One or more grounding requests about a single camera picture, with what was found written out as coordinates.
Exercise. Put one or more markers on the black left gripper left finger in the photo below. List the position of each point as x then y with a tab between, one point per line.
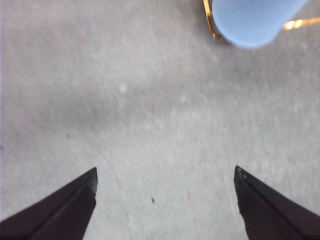
63	214

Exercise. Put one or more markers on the blue ribbed cup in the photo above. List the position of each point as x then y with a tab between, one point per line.
253	23

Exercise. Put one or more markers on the gold wire cup rack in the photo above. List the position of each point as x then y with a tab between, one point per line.
288	25

